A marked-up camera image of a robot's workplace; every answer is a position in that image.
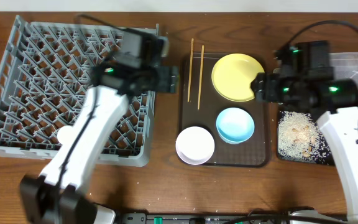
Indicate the spilled rice food waste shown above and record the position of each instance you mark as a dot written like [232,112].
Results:
[300,135]

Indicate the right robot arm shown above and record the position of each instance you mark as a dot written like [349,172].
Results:
[305,83]

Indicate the white pink-rimmed bowl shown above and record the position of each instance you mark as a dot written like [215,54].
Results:
[195,145]

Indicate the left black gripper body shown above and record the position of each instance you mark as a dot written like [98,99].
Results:
[164,83]

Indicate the grey plastic dish rack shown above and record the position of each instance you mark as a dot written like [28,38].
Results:
[44,75]

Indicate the black waste tray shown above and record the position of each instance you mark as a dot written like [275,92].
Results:
[284,155]

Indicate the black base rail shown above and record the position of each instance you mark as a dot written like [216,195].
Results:
[142,218]

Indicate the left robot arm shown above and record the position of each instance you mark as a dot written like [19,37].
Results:
[57,195]

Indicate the yellow round plate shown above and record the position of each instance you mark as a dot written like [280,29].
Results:
[232,75]

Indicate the light blue bowl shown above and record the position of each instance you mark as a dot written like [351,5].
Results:
[235,125]

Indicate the dark brown serving tray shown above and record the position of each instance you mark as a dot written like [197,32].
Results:
[255,152]

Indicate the wooden chopstick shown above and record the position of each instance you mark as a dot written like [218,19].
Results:
[200,77]
[190,70]

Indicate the white paper cup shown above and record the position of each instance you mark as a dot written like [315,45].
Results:
[64,134]

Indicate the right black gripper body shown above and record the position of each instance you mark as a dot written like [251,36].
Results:
[269,85]

